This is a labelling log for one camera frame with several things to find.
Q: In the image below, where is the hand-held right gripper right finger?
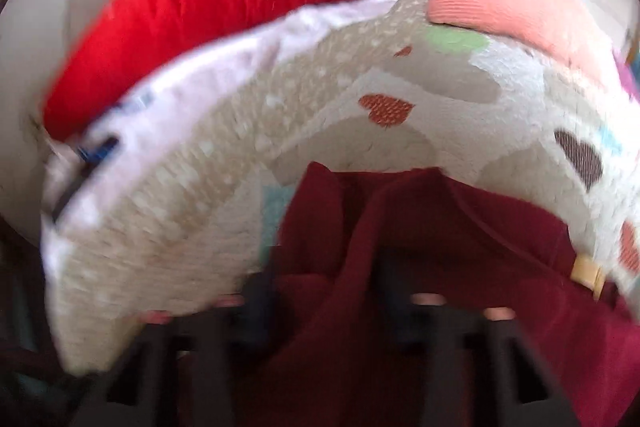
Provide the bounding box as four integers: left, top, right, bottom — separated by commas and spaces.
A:
387, 274, 581, 427

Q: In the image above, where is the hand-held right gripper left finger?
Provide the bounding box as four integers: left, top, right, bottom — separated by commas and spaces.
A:
70, 276, 281, 427

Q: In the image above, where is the dark red garment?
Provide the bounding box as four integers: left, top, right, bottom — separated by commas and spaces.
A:
235, 162, 640, 427

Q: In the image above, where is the quilted patchwork bedspread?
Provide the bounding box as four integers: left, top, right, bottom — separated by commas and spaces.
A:
40, 0, 640, 375

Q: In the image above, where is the red patterned quilt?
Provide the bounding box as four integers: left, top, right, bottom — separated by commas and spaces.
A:
42, 0, 431, 142

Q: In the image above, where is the purple pillow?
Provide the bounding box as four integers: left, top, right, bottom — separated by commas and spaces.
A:
617, 52, 640, 104

